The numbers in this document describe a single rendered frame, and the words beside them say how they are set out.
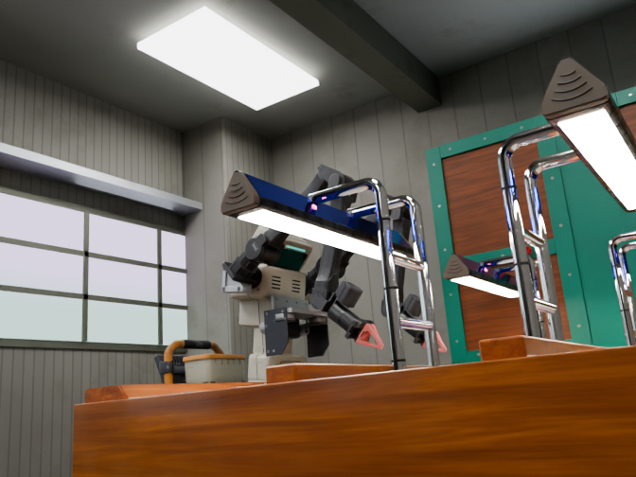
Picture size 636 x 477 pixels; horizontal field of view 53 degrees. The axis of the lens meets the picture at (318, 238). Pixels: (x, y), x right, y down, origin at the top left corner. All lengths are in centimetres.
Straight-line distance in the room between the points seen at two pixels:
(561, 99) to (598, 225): 180
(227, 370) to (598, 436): 197
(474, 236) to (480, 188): 21
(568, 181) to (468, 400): 201
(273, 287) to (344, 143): 321
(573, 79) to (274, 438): 61
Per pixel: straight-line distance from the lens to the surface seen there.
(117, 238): 497
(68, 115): 505
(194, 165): 555
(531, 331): 106
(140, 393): 119
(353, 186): 124
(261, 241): 216
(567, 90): 88
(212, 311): 511
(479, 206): 280
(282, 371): 93
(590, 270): 263
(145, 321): 501
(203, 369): 251
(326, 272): 198
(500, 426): 76
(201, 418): 100
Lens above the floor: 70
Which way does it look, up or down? 15 degrees up
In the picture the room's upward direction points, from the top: 4 degrees counter-clockwise
